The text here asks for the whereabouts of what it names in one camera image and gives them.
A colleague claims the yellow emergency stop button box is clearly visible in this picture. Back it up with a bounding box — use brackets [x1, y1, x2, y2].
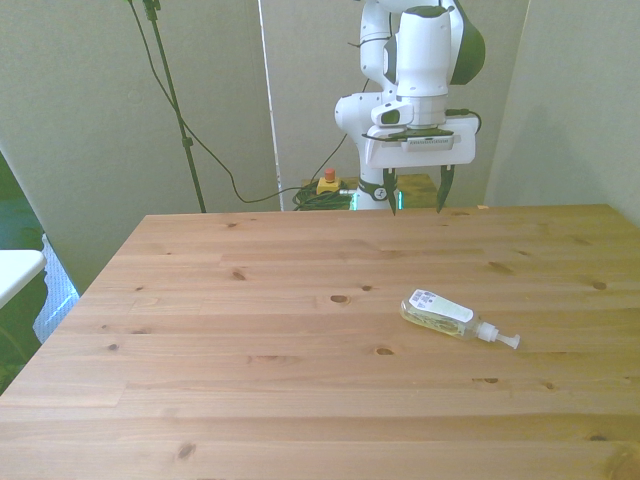
[317, 168, 343, 197]

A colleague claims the clear sanitizer pump bottle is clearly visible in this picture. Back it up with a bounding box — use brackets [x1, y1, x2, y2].
[399, 287, 522, 351]

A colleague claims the white side table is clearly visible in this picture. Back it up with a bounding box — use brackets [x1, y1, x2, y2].
[0, 249, 47, 309]

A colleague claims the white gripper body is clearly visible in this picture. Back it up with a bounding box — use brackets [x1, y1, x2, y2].
[363, 115, 477, 170]

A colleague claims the thin black stand cable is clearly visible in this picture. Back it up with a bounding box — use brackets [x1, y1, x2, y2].
[124, 0, 349, 204]

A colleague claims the coiled dark cable bundle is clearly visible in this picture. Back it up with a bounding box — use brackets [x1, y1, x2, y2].
[292, 183, 359, 212]

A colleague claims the white vertical wall strip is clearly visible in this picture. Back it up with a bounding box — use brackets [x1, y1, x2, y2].
[257, 0, 286, 212]

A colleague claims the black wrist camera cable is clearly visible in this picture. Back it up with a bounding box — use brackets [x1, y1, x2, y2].
[445, 108, 483, 134]

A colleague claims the translucent bubble wrap sheet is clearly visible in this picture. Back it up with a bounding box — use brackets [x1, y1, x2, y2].
[33, 233, 81, 344]

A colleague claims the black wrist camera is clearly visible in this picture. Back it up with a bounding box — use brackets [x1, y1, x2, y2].
[362, 124, 457, 152]

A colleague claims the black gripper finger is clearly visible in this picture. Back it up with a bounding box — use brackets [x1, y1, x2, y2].
[383, 168, 402, 217]
[435, 166, 457, 215]

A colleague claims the black camera stand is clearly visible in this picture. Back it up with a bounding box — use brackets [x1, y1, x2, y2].
[141, 0, 208, 214]

